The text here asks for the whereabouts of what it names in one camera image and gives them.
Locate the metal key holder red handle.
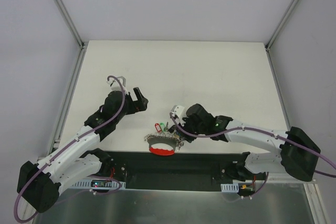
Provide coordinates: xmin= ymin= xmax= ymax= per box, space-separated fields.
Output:
xmin=144 ymin=133 xmax=184 ymax=156

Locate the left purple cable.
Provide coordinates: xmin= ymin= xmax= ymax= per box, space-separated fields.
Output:
xmin=14 ymin=76 xmax=126 ymax=222

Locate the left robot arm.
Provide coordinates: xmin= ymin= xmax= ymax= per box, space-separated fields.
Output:
xmin=16 ymin=87 xmax=149 ymax=213

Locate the front aluminium rail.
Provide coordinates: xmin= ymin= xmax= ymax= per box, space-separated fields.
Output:
xmin=36 ymin=155 xmax=316 ymax=184

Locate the white cable duct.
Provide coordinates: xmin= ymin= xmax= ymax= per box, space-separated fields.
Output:
xmin=220 ymin=183 xmax=239 ymax=193
xmin=69 ymin=178 xmax=126 ymax=190

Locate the right aluminium frame post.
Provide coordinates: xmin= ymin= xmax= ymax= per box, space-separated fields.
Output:
xmin=265 ymin=0 xmax=301 ymax=52

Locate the left white cable duct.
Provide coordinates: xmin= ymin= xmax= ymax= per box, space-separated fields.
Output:
xmin=69 ymin=178 xmax=126 ymax=190

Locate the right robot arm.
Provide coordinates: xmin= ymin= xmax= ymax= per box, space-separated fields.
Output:
xmin=169 ymin=103 xmax=321 ymax=182

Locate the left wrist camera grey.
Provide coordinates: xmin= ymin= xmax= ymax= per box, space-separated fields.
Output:
xmin=107 ymin=76 xmax=128 ymax=93

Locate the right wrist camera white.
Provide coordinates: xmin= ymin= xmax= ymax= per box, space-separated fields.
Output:
xmin=170 ymin=105 xmax=186 ymax=126

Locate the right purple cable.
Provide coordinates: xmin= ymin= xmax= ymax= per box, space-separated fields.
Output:
xmin=169 ymin=112 xmax=336 ymax=179

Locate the left aluminium frame post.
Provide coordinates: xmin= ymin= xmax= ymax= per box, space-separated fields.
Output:
xmin=53 ymin=0 xmax=86 ymax=49

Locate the purple cable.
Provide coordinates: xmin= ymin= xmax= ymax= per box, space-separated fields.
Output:
xmin=14 ymin=76 xmax=126 ymax=222
xmin=169 ymin=112 xmax=336 ymax=179

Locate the red key tag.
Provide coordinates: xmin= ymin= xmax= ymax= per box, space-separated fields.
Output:
xmin=154 ymin=123 xmax=162 ymax=133

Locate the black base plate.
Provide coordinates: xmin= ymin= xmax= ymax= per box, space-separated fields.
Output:
xmin=78 ymin=150 xmax=266 ymax=190

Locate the aluminium frame post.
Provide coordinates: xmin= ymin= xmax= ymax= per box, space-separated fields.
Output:
xmin=265 ymin=0 xmax=301 ymax=52
xmin=53 ymin=0 xmax=86 ymax=49

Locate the right white cable duct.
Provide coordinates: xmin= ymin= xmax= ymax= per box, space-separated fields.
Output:
xmin=220 ymin=183 xmax=239 ymax=193

